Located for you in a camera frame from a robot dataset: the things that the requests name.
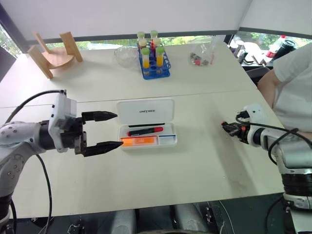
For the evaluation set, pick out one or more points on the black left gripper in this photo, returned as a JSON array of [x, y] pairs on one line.
[[73, 136]]

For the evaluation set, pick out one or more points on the orange eraser box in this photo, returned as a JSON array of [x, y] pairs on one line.
[[140, 141]]

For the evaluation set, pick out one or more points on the person in white shirt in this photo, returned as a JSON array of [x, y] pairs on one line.
[[295, 85]]

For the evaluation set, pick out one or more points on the clear plastic bag with parts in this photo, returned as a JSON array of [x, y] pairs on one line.
[[201, 57]]

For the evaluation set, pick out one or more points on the wooden stand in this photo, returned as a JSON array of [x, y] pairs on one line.
[[58, 57]]

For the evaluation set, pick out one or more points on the person's bare forearm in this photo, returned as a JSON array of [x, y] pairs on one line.
[[267, 87]]

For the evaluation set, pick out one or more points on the green capped orange liquid tube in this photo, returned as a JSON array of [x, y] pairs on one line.
[[145, 57], [159, 56]]

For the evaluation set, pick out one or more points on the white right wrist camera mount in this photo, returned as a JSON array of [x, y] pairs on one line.
[[256, 113]]

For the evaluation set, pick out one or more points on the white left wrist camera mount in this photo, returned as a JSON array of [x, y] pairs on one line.
[[62, 109]]

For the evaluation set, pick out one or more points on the thin black marker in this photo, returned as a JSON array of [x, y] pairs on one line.
[[146, 125]]

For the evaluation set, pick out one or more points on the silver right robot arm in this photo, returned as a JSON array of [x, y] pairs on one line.
[[292, 156]]

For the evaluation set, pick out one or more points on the black cup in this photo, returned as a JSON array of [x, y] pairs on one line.
[[286, 48]]

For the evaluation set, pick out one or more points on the red marker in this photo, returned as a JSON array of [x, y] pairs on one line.
[[146, 131]]

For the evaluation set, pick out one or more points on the red labelled plastic bottle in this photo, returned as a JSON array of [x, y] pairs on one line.
[[275, 47]]

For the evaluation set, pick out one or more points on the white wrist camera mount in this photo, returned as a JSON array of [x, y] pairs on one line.
[[62, 109], [256, 113]]

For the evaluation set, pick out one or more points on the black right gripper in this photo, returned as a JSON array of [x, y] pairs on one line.
[[240, 132]]

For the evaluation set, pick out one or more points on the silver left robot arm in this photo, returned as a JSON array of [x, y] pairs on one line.
[[14, 136]]

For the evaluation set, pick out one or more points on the clear glass bowl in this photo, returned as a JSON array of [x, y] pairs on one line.
[[125, 57]]

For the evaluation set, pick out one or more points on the grey rounded shape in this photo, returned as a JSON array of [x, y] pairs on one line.
[[187, 217], [124, 223]]

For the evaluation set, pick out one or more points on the beige capped test tube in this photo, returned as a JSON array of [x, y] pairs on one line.
[[157, 41], [142, 43]]

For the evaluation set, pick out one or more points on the red liquid test tube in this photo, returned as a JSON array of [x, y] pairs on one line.
[[152, 48]]

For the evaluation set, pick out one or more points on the green capped test tube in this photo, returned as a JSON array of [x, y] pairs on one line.
[[141, 35], [153, 33]]

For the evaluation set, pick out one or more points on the blue test tube rack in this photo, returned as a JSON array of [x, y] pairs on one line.
[[156, 72]]

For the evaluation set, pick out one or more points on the white plastic pencil case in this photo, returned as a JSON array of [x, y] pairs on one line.
[[146, 111]]

